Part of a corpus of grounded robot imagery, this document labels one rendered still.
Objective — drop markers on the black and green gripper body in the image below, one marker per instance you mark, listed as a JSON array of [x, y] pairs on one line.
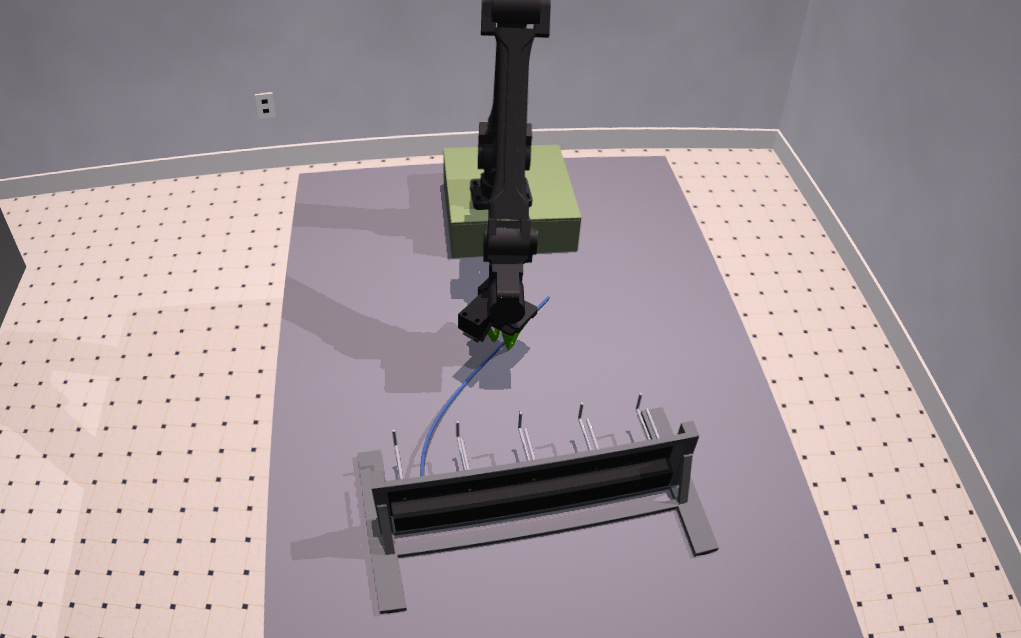
[[530, 312]]

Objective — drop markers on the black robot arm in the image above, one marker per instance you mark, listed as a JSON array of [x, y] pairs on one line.
[[506, 242]]

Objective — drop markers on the black patch panel rack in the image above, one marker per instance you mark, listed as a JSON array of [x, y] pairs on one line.
[[527, 488]]

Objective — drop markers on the blue cable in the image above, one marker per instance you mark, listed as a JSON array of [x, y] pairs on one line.
[[457, 392]]

